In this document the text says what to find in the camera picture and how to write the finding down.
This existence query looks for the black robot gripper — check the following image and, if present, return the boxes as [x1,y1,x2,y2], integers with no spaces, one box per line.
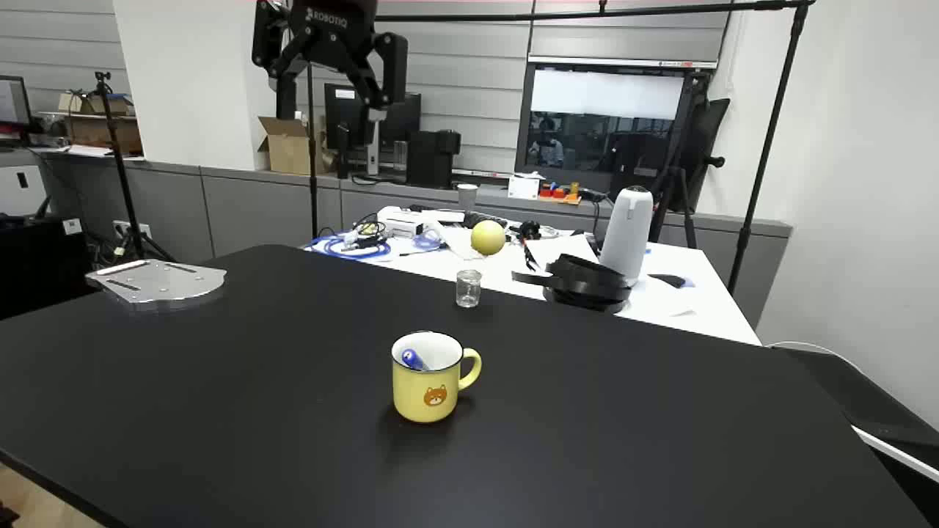
[249,0,411,110]

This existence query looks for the yellow mug with bear print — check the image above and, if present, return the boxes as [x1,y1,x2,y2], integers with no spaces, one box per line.
[391,327,484,427]

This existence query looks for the black computer monitor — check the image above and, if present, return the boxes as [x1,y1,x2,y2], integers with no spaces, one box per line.
[322,81,427,154]

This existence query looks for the black desktop computer box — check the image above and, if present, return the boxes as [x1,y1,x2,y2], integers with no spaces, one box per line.
[405,126,463,189]

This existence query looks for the open cardboard box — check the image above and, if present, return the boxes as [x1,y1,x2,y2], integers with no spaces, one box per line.
[256,113,340,179]

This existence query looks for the small white box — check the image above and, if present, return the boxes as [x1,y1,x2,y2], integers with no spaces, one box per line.
[506,170,545,202]

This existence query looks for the yellow ball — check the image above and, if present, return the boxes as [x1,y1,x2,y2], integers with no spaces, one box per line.
[469,217,507,258]

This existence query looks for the orange red small items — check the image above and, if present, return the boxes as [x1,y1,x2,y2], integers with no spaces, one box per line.
[537,179,587,205]

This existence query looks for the small clear glass jar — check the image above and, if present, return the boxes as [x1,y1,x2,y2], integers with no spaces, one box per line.
[453,267,484,314]

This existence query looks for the large dark display screen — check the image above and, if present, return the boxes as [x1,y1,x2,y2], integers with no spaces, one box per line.
[518,60,719,197]

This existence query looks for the black tripod with sensor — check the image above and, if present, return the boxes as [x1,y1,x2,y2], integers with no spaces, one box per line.
[88,67,176,267]

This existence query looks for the flat cardboard box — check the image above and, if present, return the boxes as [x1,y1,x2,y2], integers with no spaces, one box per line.
[61,109,146,158]

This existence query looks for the black bowl-shaped object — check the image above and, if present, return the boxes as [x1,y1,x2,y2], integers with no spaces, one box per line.
[543,251,635,314]

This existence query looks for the white bottle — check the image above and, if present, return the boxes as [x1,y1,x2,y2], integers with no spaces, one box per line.
[597,185,657,286]

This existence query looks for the white desk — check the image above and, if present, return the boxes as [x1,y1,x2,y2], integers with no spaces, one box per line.
[302,202,764,349]

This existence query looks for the thin black stand pole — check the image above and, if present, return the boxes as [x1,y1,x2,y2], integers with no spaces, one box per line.
[726,0,815,296]

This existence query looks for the white strip on edge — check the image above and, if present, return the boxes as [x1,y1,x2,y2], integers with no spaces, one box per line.
[849,421,939,485]

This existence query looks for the blue coiled cable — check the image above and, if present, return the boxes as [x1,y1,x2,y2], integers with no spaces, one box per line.
[306,224,396,263]

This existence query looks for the black camera tripod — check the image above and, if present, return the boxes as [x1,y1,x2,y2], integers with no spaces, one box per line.
[650,69,733,251]

